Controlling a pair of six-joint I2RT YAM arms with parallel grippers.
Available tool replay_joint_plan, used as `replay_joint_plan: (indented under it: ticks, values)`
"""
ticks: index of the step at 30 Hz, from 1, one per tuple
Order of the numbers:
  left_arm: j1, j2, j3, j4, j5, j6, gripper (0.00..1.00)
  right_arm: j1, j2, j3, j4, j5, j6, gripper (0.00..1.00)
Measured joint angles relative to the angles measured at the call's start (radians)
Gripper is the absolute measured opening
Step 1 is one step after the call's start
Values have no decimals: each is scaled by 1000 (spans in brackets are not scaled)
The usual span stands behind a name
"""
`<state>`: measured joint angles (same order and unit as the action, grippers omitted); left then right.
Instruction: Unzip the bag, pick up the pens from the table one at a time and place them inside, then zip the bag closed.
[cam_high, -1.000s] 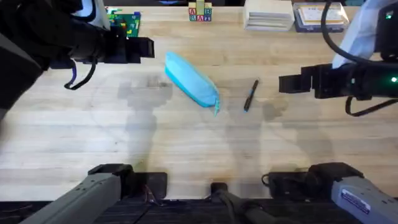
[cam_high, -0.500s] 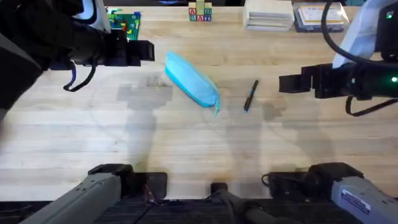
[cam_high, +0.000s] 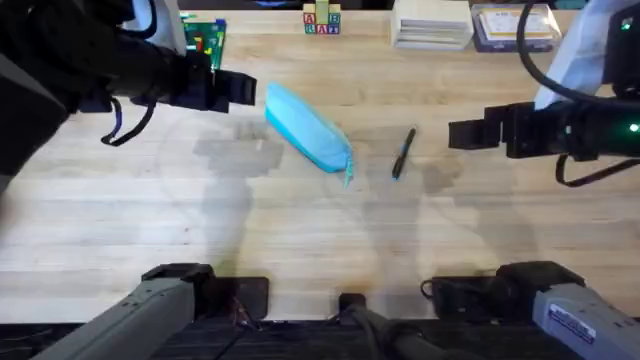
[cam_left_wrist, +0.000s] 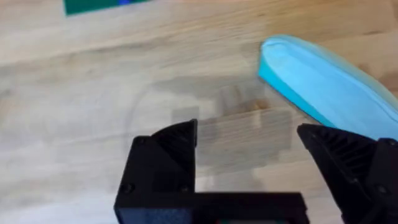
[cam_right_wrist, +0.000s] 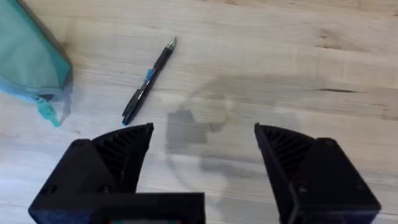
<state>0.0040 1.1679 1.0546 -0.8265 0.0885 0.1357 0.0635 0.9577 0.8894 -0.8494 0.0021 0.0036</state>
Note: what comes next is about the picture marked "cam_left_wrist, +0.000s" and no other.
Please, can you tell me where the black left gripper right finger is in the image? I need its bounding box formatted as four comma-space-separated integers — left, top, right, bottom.
296, 123, 398, 224

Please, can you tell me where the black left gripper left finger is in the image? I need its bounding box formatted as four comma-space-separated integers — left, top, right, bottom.
113, 118, 199, 210

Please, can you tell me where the light blue zip bag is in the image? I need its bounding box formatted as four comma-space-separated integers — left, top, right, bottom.
257, 34, 398, 141

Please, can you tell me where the green board with blocks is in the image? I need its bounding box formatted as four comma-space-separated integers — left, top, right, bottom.
63, 0, 153, 16

